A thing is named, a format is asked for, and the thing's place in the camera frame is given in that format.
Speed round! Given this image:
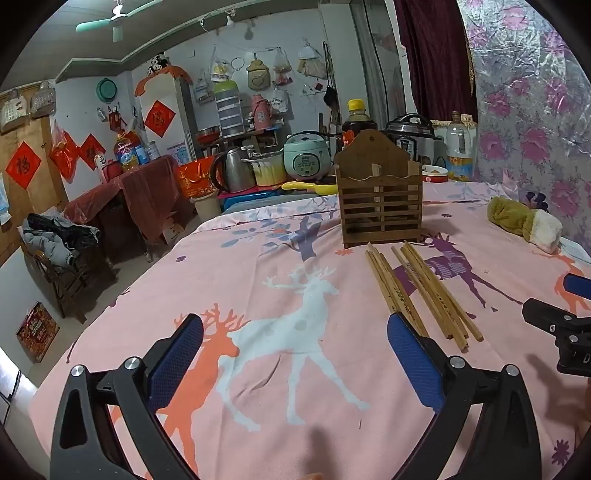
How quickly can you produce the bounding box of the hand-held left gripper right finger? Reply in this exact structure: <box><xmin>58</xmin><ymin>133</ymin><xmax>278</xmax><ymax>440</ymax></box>
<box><xmin>386</xmin><ymin>312</ymin><xmax>543</xmax><ymax>480</ymax></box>

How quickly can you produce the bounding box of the white printed bag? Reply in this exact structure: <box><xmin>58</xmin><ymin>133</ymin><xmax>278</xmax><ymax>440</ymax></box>
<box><xmin>269</xmin><ymin>88</ymin><xmax>291</xmax><ymax>114</ymax></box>

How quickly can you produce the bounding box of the floral plastic wall sheet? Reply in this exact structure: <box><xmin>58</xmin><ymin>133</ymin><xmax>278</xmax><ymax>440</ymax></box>
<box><xmin>457</xmin><ymin>0</ymin><xmax>591</xmax><ymax>259</ymax></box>

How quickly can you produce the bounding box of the hanging clear plastic bag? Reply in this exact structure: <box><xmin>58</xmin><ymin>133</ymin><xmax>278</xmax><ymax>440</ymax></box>
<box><xmin>297</xmin><ymin>41</ymin><xmax>325</xmax><ymax>78</ymax></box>
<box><xmin>272</xmin><ymin>46</ymin><xmax>294</xmax><ymax>86</ymax></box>
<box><xmin>211</xmin><ymin>45</ymin><xmax>232</xmax><ymax>83</ymax></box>

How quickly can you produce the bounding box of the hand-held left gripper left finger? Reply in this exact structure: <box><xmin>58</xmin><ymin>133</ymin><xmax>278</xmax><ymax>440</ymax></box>
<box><xmin>50</xmin><ymin>313</ymin><xmax>205</xmax><ymax>480</ymax></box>

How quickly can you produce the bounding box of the clear cooking oil bottle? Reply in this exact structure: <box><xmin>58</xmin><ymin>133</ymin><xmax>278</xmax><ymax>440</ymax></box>
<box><xmin>445</xmin><ymin>111</ymin><xmax>476</xmax><ymax>182</ymax></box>

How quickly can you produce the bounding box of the orange cloth cover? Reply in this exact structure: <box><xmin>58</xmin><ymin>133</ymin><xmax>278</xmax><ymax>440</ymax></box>
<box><xmin>135</xmin><ymin>65</ymin><xmax>194</xmax><ymax>97</ymax></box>

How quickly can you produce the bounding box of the pale yellow pot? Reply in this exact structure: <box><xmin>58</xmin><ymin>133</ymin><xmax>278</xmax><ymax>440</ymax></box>
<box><xmin>240</xmin><ymin>150</ymin><xmax>285</xmax><ymax>188</ymax></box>

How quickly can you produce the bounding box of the wooden wardrobe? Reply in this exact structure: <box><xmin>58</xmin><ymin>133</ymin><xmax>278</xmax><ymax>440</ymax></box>
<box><xmin>0</xmin><ymin>88</ymin><xmax>70</xmax><ymax>268</ymax></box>

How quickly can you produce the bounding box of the stacked food carrier green lid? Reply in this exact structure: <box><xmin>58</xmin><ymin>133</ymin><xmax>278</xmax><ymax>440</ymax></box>
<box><xmin>213</xmin><ymin>79</ymin><xmax>245</xmax><ymax>137</ymax></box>

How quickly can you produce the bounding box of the pink deer print bedsheet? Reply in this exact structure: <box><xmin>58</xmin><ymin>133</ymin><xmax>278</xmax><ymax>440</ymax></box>
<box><xmin>28</xmin><ymin>180</ymin><xmax>591</xmax><ymax>480</ymax></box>

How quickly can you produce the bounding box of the table with red cloth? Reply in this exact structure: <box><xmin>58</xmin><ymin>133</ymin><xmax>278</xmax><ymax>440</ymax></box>
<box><xmin>64</xmin><ymin>154</ymin><xmax>182</xmax><ymax>265</ymax></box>

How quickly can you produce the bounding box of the pink thermos flask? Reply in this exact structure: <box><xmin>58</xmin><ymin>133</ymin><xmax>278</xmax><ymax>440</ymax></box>
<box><xmin>250</xmin><ymin>93</ymin><xmax>271</xmax><ymax>133</ymax></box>

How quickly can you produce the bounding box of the silver black pressure cooker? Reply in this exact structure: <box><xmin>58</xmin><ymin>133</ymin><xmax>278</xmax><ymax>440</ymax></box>
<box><xmin>385</xmin><ymin>113</ymin><xmax>443</xmax><ymax>168</ymax></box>

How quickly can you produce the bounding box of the red printed flat box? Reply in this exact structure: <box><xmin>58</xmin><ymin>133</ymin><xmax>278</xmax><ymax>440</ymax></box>
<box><xmin>15</xmin><ymin>301</ymin><xmax>61</xmax><ymax>363</ymax></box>

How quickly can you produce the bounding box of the olive plush mitten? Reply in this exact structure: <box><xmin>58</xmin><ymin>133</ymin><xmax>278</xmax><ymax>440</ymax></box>
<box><xmin>487</xmin><ymin>196</ymin><xmax>564</xmax><ymax>256</ymax></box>

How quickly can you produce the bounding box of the blue plastic basin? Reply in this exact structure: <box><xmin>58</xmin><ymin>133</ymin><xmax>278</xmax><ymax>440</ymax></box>
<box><xmin>217</xmin><ymin>188</ymin><xmax>296</xmax><ymax>214</ymax></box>

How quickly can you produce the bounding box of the bunch of wooden chopsticks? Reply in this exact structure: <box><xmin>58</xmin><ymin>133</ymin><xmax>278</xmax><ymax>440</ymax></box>
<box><xmin>365</xmin><ymin>240</ymin><xmax>485</xmax><ymax>354</ymax></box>

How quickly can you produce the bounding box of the beige heart pouch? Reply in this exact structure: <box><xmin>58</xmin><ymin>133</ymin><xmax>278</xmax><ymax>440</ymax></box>
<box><xmin>246</xmin><ymin>54</ymin><xmax>271</xmax><ymax>91</ymax></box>

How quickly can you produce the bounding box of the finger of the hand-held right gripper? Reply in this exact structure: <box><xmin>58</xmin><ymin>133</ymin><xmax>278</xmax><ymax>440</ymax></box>
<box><xmin>522</xmin><ymin>298</ymin><xmax>591</xmax><ymax>334</ymax></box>
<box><xmin>564</xmin><ymin>273</ymin><xmax>591</xmax><ymax>302</ymax></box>

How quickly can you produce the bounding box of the cardboard box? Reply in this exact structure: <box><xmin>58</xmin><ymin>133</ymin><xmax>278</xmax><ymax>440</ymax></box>
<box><xmin>159</xmin><ymin>211</ymin><xmax>186</xmax><ymax>245</ymax></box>

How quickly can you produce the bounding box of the dark sauce bottle yellow cap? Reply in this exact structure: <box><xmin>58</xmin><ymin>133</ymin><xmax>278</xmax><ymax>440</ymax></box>
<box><xmin>342</xmin><ymin>99</ymin><xmax>380</xmax><ymax>153</ymax></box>

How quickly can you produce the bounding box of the red plastic bag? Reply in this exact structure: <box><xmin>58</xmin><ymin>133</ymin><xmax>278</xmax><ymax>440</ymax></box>
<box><xmin>49</xmin><ymin>121</ymin><xmax>80</xmax><ymax>182</ymax></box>

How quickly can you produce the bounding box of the wooden slatted chopstick holder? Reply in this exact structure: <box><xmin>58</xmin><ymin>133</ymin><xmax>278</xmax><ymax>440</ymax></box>
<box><xmin>333</xmin><ymin>129</ymin><xmax>423</xmax><ymax>249</ymax></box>

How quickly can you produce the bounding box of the green plastic basin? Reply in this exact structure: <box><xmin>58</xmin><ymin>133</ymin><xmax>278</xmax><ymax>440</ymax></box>
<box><xmin>95</xmin><ymin>78</ymin><xmax>117</xmax><ymax>105</ymax></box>

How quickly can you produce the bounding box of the green ceiling fan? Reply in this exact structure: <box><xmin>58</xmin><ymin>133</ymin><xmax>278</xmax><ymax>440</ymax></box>
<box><xmin>75</xmin><ymin>0</ymin><xmax>163</xmax><ymax>43</ymax></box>

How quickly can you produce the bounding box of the white refrigerator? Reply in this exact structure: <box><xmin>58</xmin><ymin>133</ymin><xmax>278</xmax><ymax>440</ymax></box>
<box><xmin>134</xmin><ymin>74</ymin><xmax>198</xmax><ymax>162</ymax></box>

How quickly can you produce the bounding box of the steel electric kettle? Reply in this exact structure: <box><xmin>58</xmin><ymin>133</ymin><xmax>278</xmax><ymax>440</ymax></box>
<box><xmin>211</xmin><ymin>146</ymin><xmax>257</xmax><ymax>193</ymax></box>

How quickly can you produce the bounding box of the pale green rice cooker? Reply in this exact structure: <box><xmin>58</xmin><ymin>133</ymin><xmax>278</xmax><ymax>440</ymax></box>
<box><xmin>283</xmin><ymin>131</ymin><xmax>333</xmax><ymax>182</ymax></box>

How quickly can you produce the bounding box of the white waste bin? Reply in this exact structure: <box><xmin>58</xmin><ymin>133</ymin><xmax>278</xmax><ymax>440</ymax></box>
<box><xmin>191</xmin><ymin>191</ymin><xmax>223</xmax><ymax>220</ymax></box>

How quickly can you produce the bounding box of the dark red velvet curtain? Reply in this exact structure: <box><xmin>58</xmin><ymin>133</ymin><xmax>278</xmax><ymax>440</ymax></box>
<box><xmin>393</xmin><ymin>0</ymin><xmax>478</xmax><ymax>123</ymax></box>

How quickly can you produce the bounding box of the dark wooden chair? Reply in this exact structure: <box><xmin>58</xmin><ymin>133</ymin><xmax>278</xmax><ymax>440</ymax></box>
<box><xmin>21</xmin><ymin>249</ymin><xmax>118</xmax><ymax>324</ymax></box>

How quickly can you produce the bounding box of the red diamond paper decoration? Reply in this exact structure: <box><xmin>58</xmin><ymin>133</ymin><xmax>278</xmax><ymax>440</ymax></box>
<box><xmin>144</xmin><ymin>100</ymin><xmax>176</xmax><ymax>138</ymax></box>
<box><xmin>78</xmin><ymin>134</ymin><xmax>106</xmax><ymax>171</ymax></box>
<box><xmin>6</xmin><ymin>141</ymin><xmax>42</xmax><ymax>189</ymax></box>

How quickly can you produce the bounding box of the pile of grey black clothes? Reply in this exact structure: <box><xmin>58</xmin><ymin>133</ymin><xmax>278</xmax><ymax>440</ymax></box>
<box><xmin>19</xmin><ymin>210</ymin><xmax>101</xmax><ymax>268</ymax></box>

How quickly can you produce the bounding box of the yellow plastic scoop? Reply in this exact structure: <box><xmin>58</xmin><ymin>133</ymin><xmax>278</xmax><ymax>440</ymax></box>
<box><xmin>281</xmin><ymin>181</ymin><xmax>340</xmax><ymax>196</ymax></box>

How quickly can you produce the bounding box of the white woven handbag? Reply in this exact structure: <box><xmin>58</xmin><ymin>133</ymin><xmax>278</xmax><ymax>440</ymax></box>
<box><xmin>30</xmin><ymin>80</ymin><xmax>57</xmax><ymax>119</ymax></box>
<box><xmin>0</xmin><ymin>90</ymin><xmax>29</xmax><ymax>134</ymax></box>

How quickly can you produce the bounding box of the large oil bottle blue label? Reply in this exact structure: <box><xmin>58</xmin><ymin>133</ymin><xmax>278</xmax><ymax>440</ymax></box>
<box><xmin>113</xmin><ymin>130</ymin><xmax>139</xmax><ymax>172</ymax></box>

